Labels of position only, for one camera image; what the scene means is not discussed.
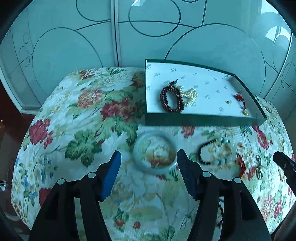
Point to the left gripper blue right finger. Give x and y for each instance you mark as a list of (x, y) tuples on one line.
[(190, 172)]

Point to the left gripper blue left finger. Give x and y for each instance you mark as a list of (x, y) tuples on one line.
[(106, 175)]

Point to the gold ring earrings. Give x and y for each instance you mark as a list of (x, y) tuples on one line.
[(258, 170)]

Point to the pale jade bangle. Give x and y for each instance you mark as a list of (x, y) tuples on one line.
[(155, 152)]

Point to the green shallow tray box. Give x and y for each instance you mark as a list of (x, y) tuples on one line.
[(186, 94)]

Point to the red knot gold pendant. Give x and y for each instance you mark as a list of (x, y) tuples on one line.
[(238, 96)]

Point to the frosted glass wardrobe doors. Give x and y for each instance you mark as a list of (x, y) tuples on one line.
[(48, 39)]

